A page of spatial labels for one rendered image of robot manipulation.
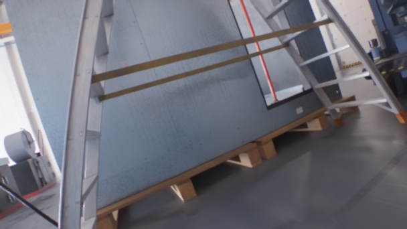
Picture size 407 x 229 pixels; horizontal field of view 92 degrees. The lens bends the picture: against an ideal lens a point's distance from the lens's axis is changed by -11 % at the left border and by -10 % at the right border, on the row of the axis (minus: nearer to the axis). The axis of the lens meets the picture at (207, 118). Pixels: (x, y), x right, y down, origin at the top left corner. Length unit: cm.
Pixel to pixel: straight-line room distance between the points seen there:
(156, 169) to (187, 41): 99
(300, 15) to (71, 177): 232
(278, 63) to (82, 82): 592
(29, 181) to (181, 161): 509
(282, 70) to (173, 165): 525
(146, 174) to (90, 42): 99
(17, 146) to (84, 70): 573
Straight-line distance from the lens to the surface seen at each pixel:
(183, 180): 156
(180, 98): 165
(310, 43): 247
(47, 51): 177
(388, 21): 266
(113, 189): 163
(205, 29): 188
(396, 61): 181
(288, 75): 651
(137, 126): 159
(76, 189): 88
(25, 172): 637
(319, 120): 220
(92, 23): 98
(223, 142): 174
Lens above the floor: 56
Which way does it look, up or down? 3 degrees down
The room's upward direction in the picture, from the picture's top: 20 degrees counter-clockwise
